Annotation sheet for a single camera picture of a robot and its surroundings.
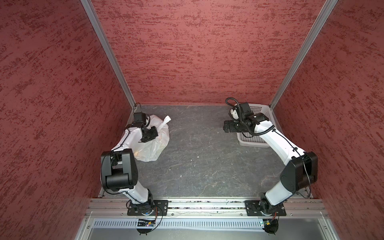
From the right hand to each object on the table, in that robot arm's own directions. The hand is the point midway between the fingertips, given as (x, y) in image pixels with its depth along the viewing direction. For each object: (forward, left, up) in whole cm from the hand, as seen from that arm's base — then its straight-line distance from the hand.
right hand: (230, 130), depth 85 cm
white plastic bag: (-6, +48, -9) cm, 49 cm away
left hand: (+1, +46, -8) cm, 46 cm away
